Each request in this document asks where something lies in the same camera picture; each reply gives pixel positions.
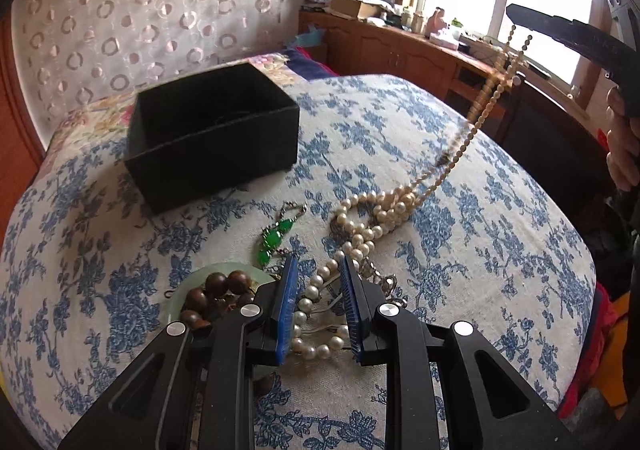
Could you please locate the circle-pattern sheer curtain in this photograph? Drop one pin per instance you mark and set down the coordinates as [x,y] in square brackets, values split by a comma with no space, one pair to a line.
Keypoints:
[150,5]

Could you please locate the red cloth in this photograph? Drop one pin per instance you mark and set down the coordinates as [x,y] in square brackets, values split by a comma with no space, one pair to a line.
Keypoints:
[585,355]

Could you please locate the small white bottle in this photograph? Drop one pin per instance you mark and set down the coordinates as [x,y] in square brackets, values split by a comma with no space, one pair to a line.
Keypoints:
[419,20]

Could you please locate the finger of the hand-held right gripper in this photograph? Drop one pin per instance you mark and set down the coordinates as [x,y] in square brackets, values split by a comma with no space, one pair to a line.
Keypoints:
[545,25]

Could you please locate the cardboard box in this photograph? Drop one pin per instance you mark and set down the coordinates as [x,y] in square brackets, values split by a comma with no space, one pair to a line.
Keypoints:
[352,6]

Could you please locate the black jewelry box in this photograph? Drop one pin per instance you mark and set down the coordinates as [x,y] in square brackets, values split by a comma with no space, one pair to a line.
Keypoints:
[210,150]

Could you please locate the person's right hand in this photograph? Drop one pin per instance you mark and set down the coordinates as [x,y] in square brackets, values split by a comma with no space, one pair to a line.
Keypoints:
[625,150]

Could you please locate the teal paper bag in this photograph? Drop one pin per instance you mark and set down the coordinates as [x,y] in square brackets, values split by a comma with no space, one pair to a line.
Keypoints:
[311,37]

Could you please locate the wooden slatted headboard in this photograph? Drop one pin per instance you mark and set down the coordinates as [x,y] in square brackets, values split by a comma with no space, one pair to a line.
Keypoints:
[15,130]

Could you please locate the wooden cabinet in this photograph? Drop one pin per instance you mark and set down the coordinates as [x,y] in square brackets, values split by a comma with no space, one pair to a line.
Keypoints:
[390,50]

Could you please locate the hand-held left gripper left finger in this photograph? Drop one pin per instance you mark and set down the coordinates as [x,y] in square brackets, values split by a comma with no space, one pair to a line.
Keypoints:
[282,310]

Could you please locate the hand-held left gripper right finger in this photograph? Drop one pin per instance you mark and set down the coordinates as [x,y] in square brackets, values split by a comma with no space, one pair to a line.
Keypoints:
[350,310]

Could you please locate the white tissue pack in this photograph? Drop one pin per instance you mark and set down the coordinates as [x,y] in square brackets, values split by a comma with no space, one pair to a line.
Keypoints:
[445,39]

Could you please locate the purple blanket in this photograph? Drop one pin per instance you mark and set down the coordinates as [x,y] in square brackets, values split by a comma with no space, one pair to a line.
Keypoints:
[300,67]

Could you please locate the blue floral bedspread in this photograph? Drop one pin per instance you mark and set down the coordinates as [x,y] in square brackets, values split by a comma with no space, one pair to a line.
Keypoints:
[450,280]

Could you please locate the pink figurine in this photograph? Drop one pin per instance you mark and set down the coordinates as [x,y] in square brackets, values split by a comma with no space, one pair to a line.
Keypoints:
[437,22]

